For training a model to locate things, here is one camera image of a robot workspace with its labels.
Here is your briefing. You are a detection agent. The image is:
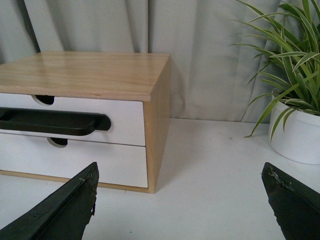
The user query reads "green spider plant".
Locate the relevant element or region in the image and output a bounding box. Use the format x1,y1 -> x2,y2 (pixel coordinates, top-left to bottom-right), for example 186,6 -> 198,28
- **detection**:
240,0 -> 320,139

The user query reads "wooden drawer cabinet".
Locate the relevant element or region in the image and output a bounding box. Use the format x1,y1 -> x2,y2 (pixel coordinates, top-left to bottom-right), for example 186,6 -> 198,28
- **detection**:
0,51 -> 171,193

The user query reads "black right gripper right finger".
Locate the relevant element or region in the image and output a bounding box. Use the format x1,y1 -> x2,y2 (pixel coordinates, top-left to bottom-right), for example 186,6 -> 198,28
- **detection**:
261,162 -> 320,240

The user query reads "white drawer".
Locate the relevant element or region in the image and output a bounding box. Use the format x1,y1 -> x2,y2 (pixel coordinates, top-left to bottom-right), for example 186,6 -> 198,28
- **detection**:
0,93 -> 145,146
0,134 -> 148,188

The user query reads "grey curtain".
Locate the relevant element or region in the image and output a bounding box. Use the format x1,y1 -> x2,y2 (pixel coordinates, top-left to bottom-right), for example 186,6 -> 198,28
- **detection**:
0,0 -> 280,123

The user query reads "white plant pot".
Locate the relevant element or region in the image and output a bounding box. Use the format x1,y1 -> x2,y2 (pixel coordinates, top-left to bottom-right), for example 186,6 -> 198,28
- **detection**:
268,101 -> 320,165

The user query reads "black drawer handle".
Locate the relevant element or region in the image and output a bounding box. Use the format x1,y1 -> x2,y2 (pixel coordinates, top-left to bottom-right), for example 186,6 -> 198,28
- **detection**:
0,107 -> 112,136

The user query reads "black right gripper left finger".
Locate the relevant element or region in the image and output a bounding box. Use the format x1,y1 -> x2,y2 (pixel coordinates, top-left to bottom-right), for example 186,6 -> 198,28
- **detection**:
0,162 -> 99,240

